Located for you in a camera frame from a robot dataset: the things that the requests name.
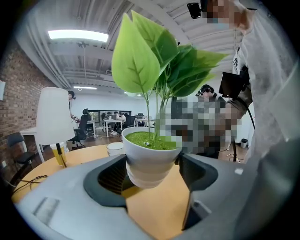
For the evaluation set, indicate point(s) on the small white desk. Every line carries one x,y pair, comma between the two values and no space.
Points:
29,131

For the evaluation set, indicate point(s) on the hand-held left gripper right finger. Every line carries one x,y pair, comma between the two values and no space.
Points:
222,187

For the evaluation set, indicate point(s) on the white office desk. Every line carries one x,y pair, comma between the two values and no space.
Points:
92,122
112,121

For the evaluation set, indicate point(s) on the black cantilever chair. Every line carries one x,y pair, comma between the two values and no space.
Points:
131,122

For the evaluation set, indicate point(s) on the black folding chair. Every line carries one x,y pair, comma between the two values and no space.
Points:
15,139

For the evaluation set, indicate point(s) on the white shade table lamp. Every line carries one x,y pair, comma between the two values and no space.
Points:
54,117

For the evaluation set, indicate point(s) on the dark window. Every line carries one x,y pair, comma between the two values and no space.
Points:
96,114

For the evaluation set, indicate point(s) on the person's head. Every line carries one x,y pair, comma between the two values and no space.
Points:
225,14

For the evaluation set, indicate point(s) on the white cup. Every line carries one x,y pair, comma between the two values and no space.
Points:
115,148

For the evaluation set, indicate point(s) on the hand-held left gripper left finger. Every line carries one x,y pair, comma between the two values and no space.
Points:
70,199

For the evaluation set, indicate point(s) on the black head camera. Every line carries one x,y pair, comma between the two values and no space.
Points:
194,10

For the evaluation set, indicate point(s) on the white paper sheet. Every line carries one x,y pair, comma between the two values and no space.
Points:
2,90

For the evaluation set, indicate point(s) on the person's grey shirt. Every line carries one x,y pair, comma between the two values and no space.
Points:
264,70

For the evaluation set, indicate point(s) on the long ceiling light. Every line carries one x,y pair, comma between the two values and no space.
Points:
84,87
77,35

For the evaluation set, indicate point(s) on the black office chair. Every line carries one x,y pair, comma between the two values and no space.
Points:
83,122

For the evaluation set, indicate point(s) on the black chest display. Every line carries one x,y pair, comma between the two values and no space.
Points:
230,84

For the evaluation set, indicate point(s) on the green plant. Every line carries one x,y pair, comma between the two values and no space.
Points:
150,161

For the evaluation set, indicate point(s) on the white wall socket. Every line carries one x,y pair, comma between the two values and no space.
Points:
3,164

